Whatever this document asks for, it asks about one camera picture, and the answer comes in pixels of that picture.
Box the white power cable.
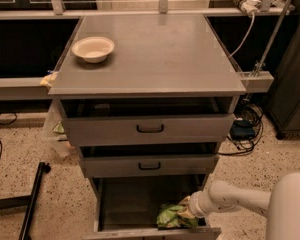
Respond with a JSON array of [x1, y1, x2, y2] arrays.
[[227, 11, 257, 59]]

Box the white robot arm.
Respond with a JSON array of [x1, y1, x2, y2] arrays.
[[178, 172, 300, 240]]

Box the green rice chip bag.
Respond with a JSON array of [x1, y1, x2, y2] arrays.
[[156, 204, 199, 229]]

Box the grey middle drawer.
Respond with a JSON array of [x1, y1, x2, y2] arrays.
[[80, 143, 218, 178]]

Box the yellow sponge on rail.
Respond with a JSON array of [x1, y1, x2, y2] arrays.
[[40, 72, 58, 88]]

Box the clear plastic bag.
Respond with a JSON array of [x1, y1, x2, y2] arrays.
[[43, 100, 76, 158]]

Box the white power strip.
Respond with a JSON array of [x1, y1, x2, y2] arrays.
[[232, 0, 260, 16]]

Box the black floor stand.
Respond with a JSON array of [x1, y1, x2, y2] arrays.
[[0, 162, 51, 240]]

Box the black cable bundle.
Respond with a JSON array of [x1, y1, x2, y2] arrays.
[[218, 103, 264, 157]]

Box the grey drawer cabinet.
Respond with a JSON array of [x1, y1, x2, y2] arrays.
[[48, 14, 247, 240]]

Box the dark blue box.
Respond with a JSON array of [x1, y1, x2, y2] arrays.
[[230, 120, 255, 140]]

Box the grey bottom drawer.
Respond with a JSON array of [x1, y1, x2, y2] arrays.
[[83, 175, 221, 240]]

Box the white paper bowl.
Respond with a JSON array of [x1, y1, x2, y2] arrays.
[[72, 37, 115, 63]]

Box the grey top drawer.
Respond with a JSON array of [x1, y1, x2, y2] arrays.
[[61, 98, 234, 146]]

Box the grey drawer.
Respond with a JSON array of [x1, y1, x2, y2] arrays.
[[61, 98, 234, 146], [83, 175, 221, 240], [80, 143, 218, 178]]

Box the thin metal rod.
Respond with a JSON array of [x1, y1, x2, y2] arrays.
[[250, 0, 292, 77]]

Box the dark grey cabinet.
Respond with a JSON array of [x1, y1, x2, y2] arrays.
[[266, 0, 300, 139]]

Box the grey metal rail frame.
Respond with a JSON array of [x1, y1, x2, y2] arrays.
[[0, 0, 295, 101]]

